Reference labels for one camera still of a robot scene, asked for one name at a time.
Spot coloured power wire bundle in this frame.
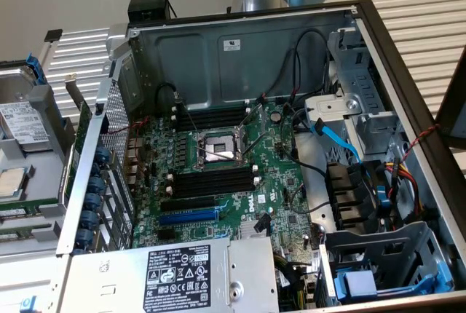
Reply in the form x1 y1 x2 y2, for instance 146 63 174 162
384 158 427 221

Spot thin metal locking lever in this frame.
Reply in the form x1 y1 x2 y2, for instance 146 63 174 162
240 131 266 157
195 144 253 165

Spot thin red wire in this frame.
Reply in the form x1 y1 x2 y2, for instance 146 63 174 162
108 115 150 138

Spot black RAM slot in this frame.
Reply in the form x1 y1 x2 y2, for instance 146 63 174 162
166 184 260 200
167 167 259 182
167 173 259 187
171 105 251 117
171 119 251 132
171 110 251 122
167 178 259 194
171 115 251 127

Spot Toshiba hard disk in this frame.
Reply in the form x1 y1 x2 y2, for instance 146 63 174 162
0 65 52 152

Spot blue SATA wire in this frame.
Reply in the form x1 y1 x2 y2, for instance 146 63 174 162
312 118 365 165

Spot grey disk bay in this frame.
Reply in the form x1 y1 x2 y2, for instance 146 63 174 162
320 221 456 307

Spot grey parts rack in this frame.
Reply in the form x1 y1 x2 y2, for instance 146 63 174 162
0 60 79 255

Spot silver chipset heatsink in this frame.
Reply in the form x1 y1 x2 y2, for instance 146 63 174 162
238 221 272 240

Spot black fan shroud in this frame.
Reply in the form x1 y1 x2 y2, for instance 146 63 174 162
325 159 383 234

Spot CPU socket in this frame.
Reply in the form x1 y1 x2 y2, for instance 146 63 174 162
194 123 252 172

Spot silver CPU chip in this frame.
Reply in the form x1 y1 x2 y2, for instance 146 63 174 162
0 167 29 198

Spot Toshiba hard drive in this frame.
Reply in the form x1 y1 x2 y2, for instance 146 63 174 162
25 54 47 87

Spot grey metal drive cage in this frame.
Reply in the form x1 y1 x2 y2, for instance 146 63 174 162
304 27 406 157

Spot green Dell motherboard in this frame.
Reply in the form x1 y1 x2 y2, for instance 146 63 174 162
130 100 322 253

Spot silver power supply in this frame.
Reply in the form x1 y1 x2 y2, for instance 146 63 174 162
68 235 280 313

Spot black box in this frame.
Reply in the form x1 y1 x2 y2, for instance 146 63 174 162
127 0 172 23

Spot twisted red black wire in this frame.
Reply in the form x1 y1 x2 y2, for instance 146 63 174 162
398 123 441 168

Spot short black connector wire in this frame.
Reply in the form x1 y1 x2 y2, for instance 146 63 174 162
155 82 183 106

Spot black looped wire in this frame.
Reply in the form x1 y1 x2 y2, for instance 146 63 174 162
290 28 331 110

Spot blue expansion slot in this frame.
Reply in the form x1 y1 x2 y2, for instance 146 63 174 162
158 207 220 226

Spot blue disk caddy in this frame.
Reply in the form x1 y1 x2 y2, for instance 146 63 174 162
333 254 455 301

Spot long black expansion slot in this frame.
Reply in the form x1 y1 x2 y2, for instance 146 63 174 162
160 195 216 213

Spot silver socket cover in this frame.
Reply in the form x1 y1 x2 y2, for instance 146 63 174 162
235 103 264 157

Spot green graphics card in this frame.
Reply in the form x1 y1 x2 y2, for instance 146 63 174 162
62 72 94 207

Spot open PC case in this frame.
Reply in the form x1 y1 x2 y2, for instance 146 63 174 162
55 0 466 313

